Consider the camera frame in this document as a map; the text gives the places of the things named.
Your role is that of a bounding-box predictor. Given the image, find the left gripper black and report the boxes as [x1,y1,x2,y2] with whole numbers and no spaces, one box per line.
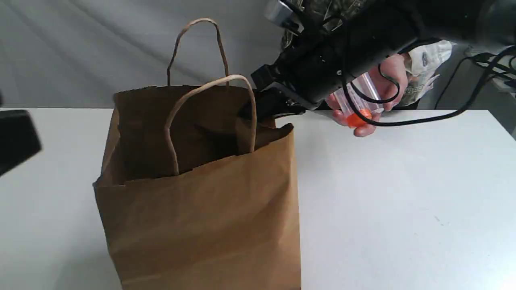
[0,110,42,176]

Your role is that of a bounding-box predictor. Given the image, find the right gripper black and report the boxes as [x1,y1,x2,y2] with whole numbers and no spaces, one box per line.
[238,16,379,122]

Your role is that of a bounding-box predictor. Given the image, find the clear tube orange cap front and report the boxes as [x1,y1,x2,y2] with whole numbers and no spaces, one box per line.
[333,85,374,128]

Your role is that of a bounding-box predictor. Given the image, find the clear tube orange cap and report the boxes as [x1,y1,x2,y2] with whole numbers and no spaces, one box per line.
[352,72,384,114]
[333,85,374,128]

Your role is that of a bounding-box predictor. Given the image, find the brown paper bag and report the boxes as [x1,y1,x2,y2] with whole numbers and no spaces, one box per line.
[94,18,302,290]

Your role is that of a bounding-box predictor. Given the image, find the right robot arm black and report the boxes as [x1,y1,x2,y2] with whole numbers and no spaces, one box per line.
[239,0,516,121]

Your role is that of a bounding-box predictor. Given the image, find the person's left forearm white sleeve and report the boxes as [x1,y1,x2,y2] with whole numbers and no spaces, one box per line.
[403,40,454,88]

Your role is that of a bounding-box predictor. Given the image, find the person's left hand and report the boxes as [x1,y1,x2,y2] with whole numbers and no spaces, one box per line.
[326,53,410,137]

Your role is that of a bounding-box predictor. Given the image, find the person's torso camouflage vest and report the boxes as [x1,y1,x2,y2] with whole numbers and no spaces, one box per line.
[293,0,424,107]

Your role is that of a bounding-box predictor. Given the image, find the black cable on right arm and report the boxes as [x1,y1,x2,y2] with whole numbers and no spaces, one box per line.
[341,38,516,128]

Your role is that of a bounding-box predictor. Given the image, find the black cables at right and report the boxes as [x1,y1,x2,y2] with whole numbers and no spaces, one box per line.
[434,45,516,110]

